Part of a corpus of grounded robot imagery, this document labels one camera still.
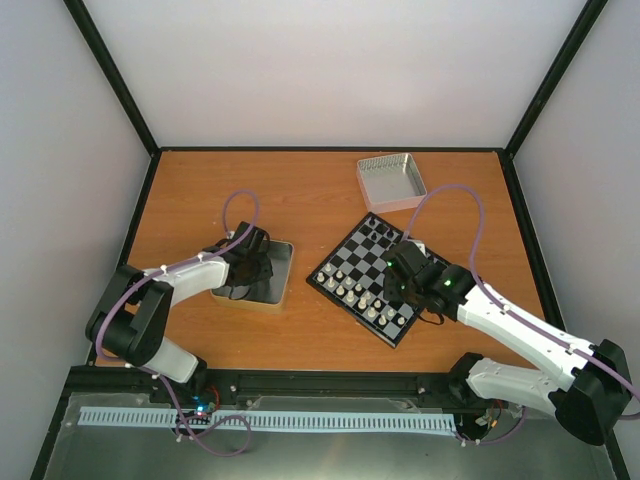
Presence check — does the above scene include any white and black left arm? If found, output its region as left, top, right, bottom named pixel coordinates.
left=85, top=222, right=273, bottom=403

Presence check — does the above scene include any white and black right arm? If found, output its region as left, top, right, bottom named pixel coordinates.
left=382, top=240, right=635, bottom=446

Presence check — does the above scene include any black and silver chessboard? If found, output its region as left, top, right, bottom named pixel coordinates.
left=307, top=212, right=444, bottom=348

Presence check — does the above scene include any silver square tin lid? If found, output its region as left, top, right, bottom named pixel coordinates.
left=356, top=153, right=427, bottom=214

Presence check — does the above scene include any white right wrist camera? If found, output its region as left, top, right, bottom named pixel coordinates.
left=413, top=240, right=427, bottom=255

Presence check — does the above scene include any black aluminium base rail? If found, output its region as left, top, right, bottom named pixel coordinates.
left=64, top=365, right=601, bottom=407

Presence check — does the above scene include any light blue cable duct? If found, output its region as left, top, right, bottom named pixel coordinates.
left=77, top=406, right=456, bottom=436

